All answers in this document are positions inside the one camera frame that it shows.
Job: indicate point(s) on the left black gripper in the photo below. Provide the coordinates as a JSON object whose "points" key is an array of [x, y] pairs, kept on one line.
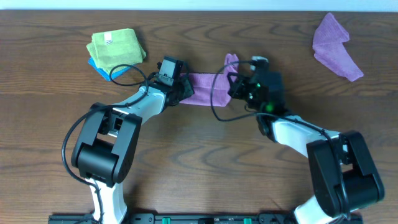
{"points": [[184, 90]]}

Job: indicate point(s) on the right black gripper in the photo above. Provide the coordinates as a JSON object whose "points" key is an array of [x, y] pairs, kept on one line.
{"points": [[236, 87]]}

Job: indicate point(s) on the purple cloth with tag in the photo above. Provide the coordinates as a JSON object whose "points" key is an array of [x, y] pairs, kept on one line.
{"points": [[202, 83]]}

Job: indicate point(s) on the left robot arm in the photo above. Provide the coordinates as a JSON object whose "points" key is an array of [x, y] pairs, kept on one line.
{"points": [[106, 145]]}

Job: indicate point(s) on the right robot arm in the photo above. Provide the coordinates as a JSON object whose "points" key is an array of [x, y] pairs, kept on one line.
{"points": [[344, 175]]}

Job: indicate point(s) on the blue folded cloth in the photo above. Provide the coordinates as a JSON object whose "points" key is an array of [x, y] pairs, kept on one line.
{"points": [[115, 74]]}

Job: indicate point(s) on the green folded cloth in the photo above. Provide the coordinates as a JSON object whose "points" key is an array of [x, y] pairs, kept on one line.
{"points": [[111, 48]]}

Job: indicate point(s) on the purple crumpled cloth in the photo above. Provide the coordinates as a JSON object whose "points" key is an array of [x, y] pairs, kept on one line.
{"points": [[327, 44]]}

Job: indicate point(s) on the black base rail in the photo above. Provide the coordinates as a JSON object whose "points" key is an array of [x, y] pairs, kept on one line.
{"points": [[149, 218]]}

